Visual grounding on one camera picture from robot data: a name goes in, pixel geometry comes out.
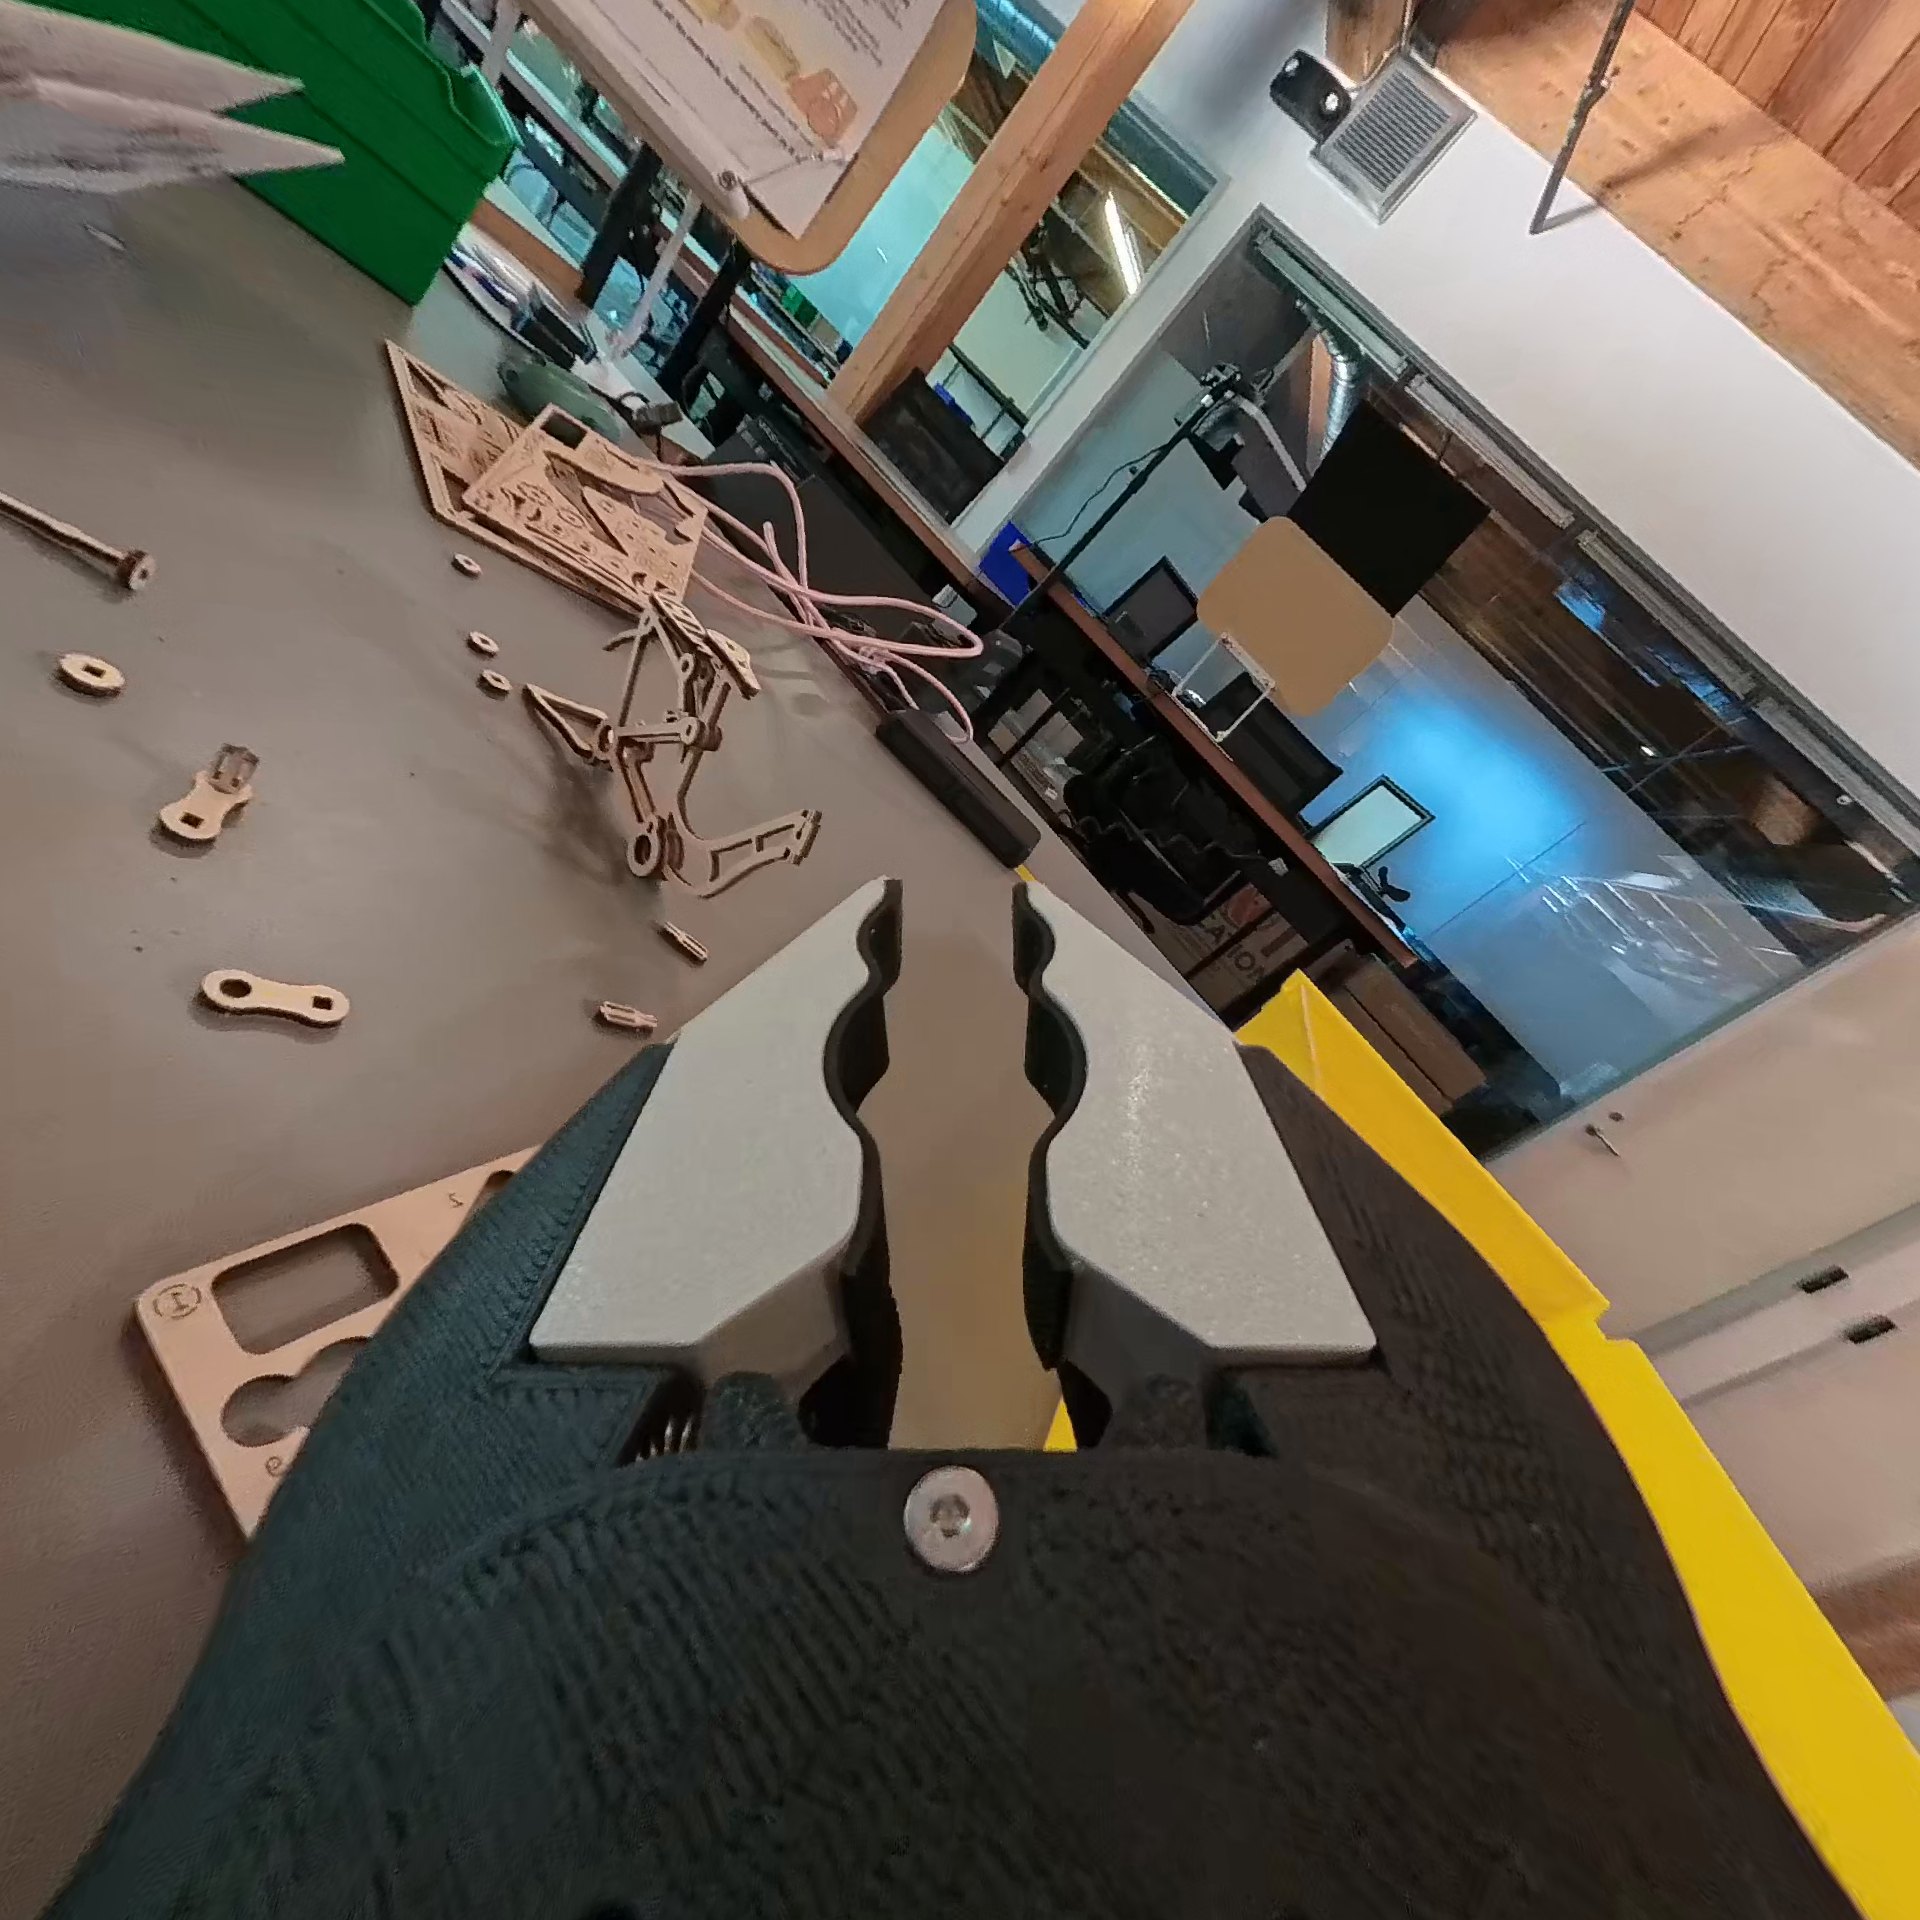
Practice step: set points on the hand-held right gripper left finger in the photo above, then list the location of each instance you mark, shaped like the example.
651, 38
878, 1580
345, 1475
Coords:
721, 1200

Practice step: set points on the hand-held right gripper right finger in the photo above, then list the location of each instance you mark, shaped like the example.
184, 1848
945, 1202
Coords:
1184, 1200

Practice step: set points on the wooden model assembly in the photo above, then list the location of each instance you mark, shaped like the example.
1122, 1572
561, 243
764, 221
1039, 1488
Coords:
750, 853

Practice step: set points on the wooden cutout frame sheet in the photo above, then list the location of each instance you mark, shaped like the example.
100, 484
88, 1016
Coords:
194, 1364

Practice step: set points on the flat wooden link piece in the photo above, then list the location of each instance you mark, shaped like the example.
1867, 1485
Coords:
276, 998

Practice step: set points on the wooden link with clear clip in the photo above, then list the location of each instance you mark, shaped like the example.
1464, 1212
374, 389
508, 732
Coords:
202, 806

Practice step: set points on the small wooden peg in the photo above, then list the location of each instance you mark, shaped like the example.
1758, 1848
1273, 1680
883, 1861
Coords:
682, 940
626, 1016

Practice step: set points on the bright screen monitor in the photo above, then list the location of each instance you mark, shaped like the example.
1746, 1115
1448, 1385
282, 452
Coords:
1364, 826

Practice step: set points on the black rectangular bar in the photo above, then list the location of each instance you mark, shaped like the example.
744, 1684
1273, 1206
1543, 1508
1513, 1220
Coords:
960, 786

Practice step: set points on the dark computer monitor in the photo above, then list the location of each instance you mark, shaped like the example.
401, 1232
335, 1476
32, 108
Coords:
1154, 609

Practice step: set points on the tan rounded board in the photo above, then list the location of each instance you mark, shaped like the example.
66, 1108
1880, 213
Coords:
1298, 614

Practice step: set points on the blue storage bin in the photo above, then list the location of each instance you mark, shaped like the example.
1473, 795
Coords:
1002, 560

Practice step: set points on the black square panel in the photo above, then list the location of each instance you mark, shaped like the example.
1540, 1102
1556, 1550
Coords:
1388, 510

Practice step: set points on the square-hole wooden washer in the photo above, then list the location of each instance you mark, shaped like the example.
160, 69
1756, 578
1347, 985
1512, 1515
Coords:
90, 675

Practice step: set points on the grey-green round object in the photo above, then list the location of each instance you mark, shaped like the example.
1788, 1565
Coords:
556, 387

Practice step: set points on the wooden axle pin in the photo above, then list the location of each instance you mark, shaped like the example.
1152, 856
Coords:
82, 542

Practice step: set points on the wooden support beam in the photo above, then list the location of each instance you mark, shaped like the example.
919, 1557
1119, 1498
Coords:
1020, 194

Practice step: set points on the white vent grille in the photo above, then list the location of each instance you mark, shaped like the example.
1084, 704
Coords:
1394, 133

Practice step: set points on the green plastic bin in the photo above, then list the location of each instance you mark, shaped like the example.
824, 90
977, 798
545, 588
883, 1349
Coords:
388, 134

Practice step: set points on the hanging metal rod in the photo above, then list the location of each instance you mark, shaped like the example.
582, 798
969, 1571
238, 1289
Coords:
1576, 118

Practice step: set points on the paper instruction booklet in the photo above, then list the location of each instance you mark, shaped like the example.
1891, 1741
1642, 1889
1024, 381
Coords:
135, 128

